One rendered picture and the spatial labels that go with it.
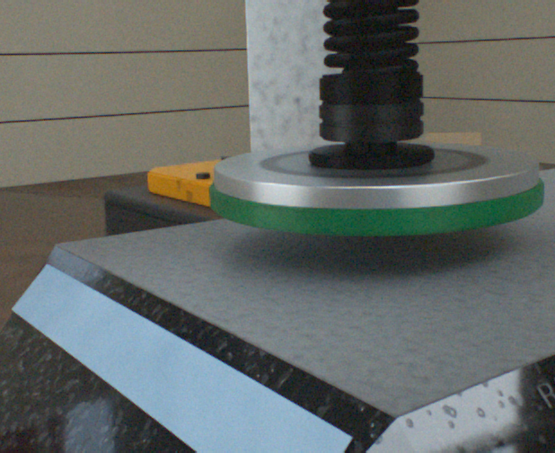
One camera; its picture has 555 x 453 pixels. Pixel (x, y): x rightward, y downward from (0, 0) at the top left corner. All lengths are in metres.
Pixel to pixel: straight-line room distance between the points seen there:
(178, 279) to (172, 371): 0.09
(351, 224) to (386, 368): 0.12
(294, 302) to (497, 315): 0.10
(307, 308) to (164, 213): 0.99
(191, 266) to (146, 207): 0.94
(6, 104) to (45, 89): 0.32
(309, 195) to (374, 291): 0.06
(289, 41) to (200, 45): 5.87
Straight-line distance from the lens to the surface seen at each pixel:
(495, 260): 0.52
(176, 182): 1.46
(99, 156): 6.90
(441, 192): 0.46
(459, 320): 0.41
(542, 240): 0.58
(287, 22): 1.42
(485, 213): 0.47
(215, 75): 7.34
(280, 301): 0.44
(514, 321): 0.41
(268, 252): 0.54
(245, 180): 0.49
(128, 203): 1.51
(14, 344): 0.56
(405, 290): 0.45
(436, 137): 1.58
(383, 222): 0.45
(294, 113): 1.42
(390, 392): 0.33
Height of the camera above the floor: 1.00
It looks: 12 degrees down
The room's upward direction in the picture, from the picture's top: 2 degrees counter-clockwise
